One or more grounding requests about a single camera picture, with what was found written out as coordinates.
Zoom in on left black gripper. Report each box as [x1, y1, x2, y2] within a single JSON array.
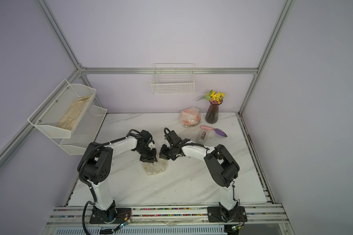
[[135, 146, 157, 164]]

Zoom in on clear bubble wrap sheet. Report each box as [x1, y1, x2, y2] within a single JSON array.
[[141, 158, 169, 176], [180, 106, 202, 128]]

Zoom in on orange dinner plate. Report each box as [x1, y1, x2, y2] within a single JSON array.
[[180, 108, 201, 127]]

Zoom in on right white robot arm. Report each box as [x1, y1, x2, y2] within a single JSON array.
[[159, 127, 241, 222]]

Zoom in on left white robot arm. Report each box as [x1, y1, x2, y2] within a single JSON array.
[[77, 129, 157, 223]]

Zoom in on purple glass vase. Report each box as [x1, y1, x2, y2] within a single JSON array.
[[205, 100, 223, 124]]

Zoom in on lower white mesh shelf bin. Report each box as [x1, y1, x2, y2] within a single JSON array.
[[59, 105, 107, 155]]

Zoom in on white mesh shelf bin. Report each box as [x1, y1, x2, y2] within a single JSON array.
[[59, 105, 107, 155], [27, 79, 96, 139]]

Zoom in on yellow artificial flowers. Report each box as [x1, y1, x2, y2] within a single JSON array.
[[197, 90, 226, 104]]

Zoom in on beige cloth in bin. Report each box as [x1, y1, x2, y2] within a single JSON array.
[[57, 95, 92, 131]]

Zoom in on upper white mesh shelf bin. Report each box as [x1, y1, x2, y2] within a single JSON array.
[[27, 79, 96, 139]]

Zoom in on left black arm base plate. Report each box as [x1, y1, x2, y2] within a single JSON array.
[[89, 207, 132, 224]]

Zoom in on white wire wall basket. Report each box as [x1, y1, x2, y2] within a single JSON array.
[[151, 63, 195, 95]]

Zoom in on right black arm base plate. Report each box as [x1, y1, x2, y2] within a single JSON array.
[[207, 206, 248, 223]]

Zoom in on aluminium front rail frame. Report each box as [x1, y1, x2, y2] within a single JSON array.
[[46, 204, 290, 227]]

